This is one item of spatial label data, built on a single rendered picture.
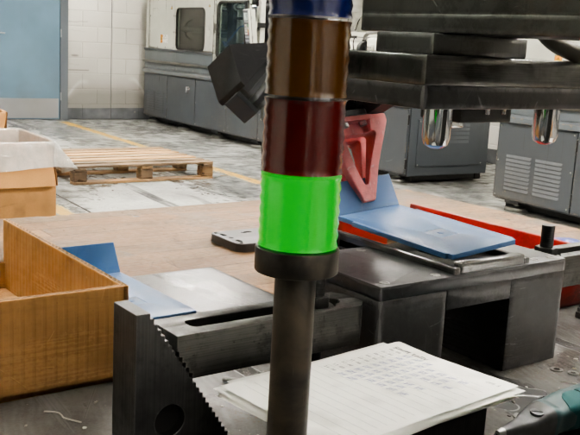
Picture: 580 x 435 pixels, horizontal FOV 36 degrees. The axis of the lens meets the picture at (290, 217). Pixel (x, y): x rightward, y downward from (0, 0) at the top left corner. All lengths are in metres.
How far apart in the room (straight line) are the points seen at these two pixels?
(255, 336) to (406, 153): 7.08
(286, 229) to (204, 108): 10.26
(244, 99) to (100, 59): 11.40
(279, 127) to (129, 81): 11.91
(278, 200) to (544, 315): 0.39
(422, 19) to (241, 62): 0.17
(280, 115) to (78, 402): 0.30
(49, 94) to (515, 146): 6.90
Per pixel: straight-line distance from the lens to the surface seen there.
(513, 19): 0.60
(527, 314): 0.73
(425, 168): 7.77
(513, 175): 6.73
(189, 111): 11.02
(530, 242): 0.97
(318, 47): 0.39
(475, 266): 0.67
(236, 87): 0.75
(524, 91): 0.68
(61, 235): 1.11
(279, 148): 0.40
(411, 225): 0.74
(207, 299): 0.78
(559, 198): 6.46
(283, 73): 0.39
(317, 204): 0.40
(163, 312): 0.73
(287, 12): 0.39
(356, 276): 0.63
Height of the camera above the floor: 1.14
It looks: 11 degrees down
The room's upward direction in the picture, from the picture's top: 3 degrees clockwise
